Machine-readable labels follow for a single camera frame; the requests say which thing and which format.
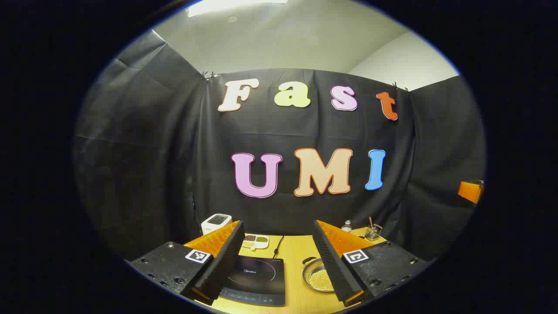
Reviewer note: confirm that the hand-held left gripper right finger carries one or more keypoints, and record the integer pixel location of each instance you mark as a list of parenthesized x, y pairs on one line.
[(331, 266)]

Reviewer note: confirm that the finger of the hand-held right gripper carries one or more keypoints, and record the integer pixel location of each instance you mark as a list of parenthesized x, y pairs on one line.
[(468, 192)]

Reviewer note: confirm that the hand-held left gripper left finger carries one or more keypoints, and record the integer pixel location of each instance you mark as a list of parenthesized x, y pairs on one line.
[(226, 261)]

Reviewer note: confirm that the black induction cooktop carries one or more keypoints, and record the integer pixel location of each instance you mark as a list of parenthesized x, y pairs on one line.
[(257, 274)]

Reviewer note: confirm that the white divided dish of beans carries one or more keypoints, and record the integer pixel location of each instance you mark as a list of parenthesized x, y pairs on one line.
[(256, 240)]

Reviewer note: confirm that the white toaster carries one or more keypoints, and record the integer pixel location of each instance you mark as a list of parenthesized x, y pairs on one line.
[(216, 222)]

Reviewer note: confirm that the small white bottle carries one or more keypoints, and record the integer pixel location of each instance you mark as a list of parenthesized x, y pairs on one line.
[(346, 226)]

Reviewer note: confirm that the black backdrop cloth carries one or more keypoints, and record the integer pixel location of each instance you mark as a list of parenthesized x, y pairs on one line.
[(174, 152)]

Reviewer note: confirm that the metal backdrop clip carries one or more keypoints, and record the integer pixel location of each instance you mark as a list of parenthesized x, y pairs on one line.
[(400, 87), (210, 75)]

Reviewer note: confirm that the ceiling light panel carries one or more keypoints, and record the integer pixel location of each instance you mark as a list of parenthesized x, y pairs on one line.
[(226, 6)]

